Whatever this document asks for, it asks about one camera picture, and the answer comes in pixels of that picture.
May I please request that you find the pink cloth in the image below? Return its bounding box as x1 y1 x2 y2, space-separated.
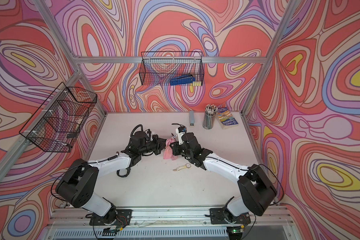
163 138 177 161

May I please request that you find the black wire basket back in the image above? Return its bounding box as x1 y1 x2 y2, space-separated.
139 51 205 86

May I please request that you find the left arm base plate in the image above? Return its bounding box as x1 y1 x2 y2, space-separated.
90 209 133 227

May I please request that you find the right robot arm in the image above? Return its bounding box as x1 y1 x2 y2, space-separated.
171 125 277 217

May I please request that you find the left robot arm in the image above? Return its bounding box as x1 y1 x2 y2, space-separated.
56 125 167 225

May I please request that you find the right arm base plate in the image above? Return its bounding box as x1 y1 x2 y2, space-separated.
205 197 251 226

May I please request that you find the beige strap yellow dial watch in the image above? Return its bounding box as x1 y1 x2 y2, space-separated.
173 164 191 172

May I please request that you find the black wire basket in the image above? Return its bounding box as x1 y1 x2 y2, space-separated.
19 83 98 153
139 51 205 86

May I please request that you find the yellow sticky notes block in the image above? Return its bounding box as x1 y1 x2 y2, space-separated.
192 81 203 87

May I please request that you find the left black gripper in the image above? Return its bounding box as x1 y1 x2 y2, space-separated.
138 135 171 157

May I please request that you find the black wire basket left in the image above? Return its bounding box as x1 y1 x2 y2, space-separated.
19 83 98 153

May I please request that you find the grey stapler on table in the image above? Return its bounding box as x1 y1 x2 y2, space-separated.
189 111 195 127

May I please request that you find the colourful book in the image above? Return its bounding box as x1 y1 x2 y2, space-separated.
217 108 239 130

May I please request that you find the blue stapler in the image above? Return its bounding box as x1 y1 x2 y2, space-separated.
170 74 196 86

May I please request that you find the metal pencil cup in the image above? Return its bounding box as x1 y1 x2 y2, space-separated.
203 104 218 130

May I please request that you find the small black looped watch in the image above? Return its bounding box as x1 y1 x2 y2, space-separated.
117 168 131 178

